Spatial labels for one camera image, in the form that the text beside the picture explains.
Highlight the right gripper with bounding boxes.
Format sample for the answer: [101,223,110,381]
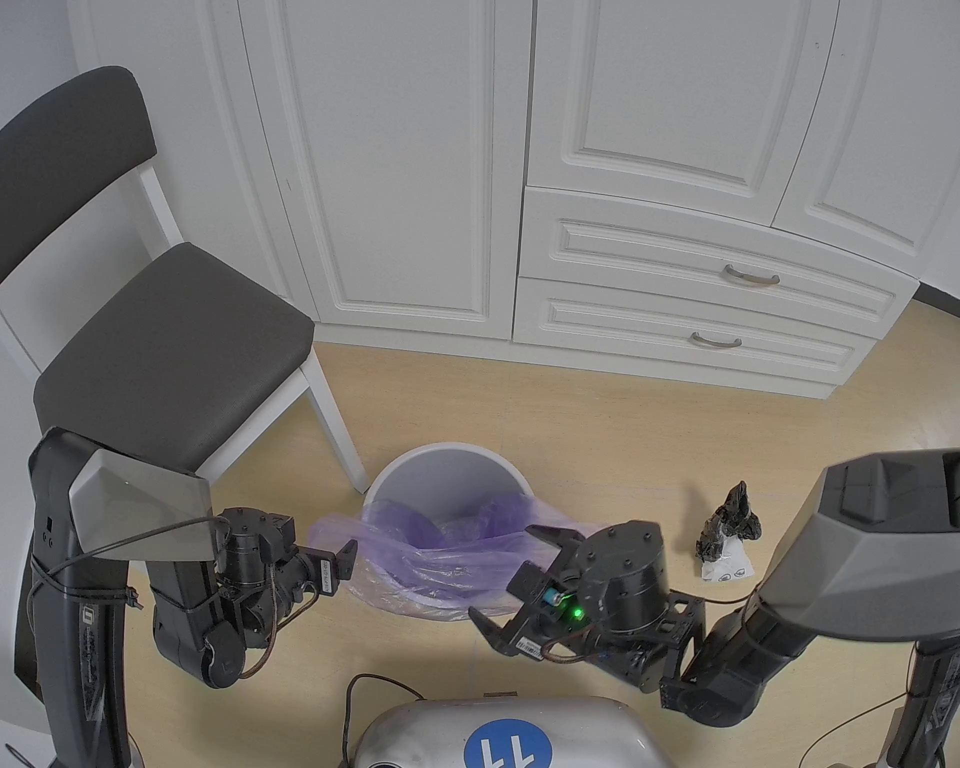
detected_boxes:
[468,524,594,663]

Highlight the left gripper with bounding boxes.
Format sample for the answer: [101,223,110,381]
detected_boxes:
[294,537,360,601]

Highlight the purple plastic bag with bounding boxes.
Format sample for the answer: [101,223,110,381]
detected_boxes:
[307,491,601,624]

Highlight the white printed wrapper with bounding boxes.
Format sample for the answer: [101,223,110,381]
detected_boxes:
[699,538,753,583]

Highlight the black plastic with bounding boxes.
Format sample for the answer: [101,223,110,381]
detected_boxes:
[693,481,764,565]

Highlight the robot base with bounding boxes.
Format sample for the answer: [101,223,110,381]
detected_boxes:
[352,696,672,768]

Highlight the white trash bin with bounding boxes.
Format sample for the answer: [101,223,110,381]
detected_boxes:
[363,442,535,541]

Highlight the white chair grey cushions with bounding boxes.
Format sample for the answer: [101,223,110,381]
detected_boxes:
[0,66,369,496]

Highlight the white wardrobe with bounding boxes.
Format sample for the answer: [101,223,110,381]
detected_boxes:
[67,0,960,402]

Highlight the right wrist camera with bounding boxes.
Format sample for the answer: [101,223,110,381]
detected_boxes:
[507,559,565,612]

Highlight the thin black cable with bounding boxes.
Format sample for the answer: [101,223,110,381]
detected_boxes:
[806,693,910,768]

